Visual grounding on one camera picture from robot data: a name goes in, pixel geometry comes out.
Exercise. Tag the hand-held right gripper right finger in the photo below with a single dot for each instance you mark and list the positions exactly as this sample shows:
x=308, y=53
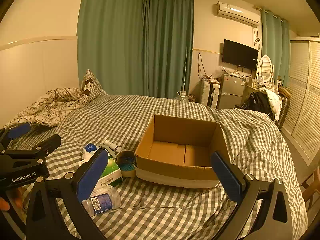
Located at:
x=226, y=177

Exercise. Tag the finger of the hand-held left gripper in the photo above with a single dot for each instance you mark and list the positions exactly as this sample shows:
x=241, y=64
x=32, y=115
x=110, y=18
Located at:
x=18, y=130
x=50, y=142

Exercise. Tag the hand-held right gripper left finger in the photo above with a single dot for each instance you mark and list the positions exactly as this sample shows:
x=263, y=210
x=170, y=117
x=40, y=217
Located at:
x=92, y=175

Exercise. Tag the green tissue box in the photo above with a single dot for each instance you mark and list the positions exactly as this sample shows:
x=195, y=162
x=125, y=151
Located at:
x=112, y=170

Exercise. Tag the clear plastic bottle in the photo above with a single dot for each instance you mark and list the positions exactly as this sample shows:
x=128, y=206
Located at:
x=105, y=200

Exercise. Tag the white tape roll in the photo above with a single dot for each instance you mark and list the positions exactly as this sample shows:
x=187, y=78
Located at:
x=127, y=173

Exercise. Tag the white tube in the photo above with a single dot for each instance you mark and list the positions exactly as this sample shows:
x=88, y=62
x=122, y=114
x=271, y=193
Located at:
x=112, y=145

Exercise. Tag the brown cardboard box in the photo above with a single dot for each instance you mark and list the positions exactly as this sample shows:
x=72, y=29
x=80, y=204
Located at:
x=175, y=170

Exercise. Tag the floral quilt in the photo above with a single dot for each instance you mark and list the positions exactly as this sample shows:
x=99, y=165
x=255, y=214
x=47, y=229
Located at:
x=50, y=105

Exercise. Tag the grey checked blanket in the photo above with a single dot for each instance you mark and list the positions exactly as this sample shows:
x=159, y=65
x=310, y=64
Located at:
x=112, y=120

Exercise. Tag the checked pillow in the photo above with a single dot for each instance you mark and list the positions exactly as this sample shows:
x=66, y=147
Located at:
x=93, y=87

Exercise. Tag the black jacket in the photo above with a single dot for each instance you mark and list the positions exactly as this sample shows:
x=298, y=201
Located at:
x=257, y=103

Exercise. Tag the grey small fridge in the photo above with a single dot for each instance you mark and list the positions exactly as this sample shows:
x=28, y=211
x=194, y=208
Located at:
x=231, y=92

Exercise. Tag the wooden chair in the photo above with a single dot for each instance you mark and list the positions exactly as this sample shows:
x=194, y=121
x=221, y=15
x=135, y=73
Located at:
x=311, y=190

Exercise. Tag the brown checked bag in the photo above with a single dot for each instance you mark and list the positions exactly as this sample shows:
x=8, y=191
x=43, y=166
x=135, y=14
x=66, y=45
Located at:
x=283, y=110

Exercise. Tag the white garment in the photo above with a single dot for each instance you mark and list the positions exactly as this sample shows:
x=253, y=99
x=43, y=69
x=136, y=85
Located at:
x=273, y=102

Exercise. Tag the dressing table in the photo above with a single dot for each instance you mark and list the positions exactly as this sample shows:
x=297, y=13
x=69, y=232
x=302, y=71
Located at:
x=251, y=91

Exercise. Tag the clear plastic jug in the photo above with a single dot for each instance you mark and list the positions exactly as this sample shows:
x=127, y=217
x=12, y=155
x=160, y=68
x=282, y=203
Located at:
x=181, y=96

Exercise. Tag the white slatted wardrobe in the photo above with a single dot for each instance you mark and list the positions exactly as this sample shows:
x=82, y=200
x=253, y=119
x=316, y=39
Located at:
x=302, y=100

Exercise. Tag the white pole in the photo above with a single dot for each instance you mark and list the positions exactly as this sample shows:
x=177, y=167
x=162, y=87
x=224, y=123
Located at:
x=184, y=72

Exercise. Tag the green curtain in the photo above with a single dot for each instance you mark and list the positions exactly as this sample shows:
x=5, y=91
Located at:
x=273, y=45
x=110, y=42
x=167, y=45

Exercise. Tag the white oval mirror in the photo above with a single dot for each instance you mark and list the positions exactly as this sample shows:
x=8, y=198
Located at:
x=265, y=66

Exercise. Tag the black television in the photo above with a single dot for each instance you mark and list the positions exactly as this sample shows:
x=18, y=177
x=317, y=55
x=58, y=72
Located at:
x=238, y=55

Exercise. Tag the white air conditioner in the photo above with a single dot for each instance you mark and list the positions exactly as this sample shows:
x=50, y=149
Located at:
x=237, y=12

